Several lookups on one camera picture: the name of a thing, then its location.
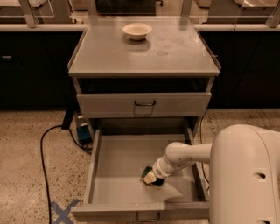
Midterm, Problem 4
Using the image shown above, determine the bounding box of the white bowl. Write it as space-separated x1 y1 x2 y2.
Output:
122 23 152 41

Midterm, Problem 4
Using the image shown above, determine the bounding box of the black cable on left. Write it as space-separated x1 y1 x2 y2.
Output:
39 124 94 224

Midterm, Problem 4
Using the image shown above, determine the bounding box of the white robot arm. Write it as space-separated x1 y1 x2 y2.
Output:
142 124 280 224

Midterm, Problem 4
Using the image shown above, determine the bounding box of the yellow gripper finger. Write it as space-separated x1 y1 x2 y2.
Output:
143 171 157 185

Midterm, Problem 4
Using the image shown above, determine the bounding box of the closed grey top drawer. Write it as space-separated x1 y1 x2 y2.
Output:
77 92 211 118

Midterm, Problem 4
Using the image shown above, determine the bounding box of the dark counter with cabinets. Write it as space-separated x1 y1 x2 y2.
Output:
0 25 280 110

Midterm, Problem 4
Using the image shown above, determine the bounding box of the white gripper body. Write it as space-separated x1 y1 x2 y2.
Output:
152 158 172 179

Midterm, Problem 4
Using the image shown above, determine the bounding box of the black cable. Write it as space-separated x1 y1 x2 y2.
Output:
39 124 94 224
199 115 211 193

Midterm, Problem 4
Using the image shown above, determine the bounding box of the open grey middle drawer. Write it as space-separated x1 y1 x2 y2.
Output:
71 130 209 222

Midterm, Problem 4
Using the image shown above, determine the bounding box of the blue power box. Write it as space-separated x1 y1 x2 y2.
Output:
75 114 92 144

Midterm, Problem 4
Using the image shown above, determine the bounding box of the black cable on right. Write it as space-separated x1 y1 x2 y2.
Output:
199 115 211 193

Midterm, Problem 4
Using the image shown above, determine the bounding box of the green and yellow sponge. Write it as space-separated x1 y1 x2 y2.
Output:
140 166 165 189

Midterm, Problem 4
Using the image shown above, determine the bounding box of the grey drawer cabinet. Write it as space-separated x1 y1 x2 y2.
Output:
68 17 221 135

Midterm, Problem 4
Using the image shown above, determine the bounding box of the black drawer handle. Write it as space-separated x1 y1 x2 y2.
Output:
134 100 157 107
136 211 161 223

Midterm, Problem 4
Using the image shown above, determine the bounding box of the black middle drawer handle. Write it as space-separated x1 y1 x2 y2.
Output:
136 211 161 223

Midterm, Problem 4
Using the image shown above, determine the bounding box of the blue tape cross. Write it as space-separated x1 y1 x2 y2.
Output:
51 199 80 224

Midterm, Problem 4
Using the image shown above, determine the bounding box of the black top drawer handle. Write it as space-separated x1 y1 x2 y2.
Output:
134 100 157 107

